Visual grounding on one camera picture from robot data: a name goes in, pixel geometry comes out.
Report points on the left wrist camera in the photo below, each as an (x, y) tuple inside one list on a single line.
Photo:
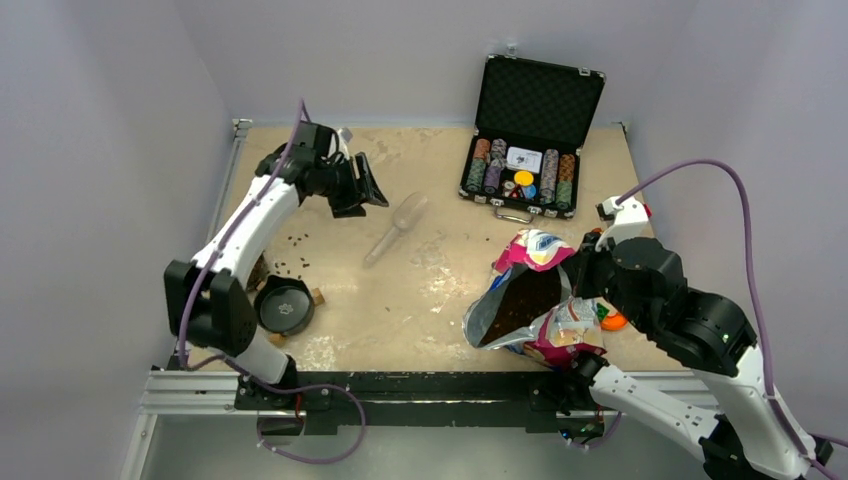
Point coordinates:
[(343, 138)]

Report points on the black pet bowl fish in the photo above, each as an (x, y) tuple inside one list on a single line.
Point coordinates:
[(259, 273)]

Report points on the clear plastic scoop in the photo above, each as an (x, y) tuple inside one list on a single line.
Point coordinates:
[(403, 220)]

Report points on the black poker chip case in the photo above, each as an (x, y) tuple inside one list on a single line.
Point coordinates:
[(534, 105)]

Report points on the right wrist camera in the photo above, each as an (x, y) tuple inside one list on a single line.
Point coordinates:
[(625, 219)]

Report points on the yellow poker chip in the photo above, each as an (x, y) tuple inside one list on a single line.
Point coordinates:
[(523, 178)]

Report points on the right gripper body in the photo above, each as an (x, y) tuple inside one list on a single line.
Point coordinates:
[(594, 276)]

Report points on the orange curved toy track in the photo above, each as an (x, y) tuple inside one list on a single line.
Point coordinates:
[(610, 319)]

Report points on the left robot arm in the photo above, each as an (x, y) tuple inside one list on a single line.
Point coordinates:
[(206, 298)]

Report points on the black pet bowl paw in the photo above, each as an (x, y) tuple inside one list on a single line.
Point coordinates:
[(285, 307)]

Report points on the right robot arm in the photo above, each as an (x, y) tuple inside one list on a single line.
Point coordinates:
[(747, 433)]

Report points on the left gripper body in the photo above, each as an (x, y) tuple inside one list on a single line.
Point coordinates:
[(340, 185)]

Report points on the white card deck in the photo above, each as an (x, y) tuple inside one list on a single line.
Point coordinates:
[(521, 159)]

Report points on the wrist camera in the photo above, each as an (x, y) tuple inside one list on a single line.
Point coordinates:
[(625, 219), (343, 138)]

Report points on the pet food bag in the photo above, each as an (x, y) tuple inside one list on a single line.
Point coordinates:
[(530, 308)]

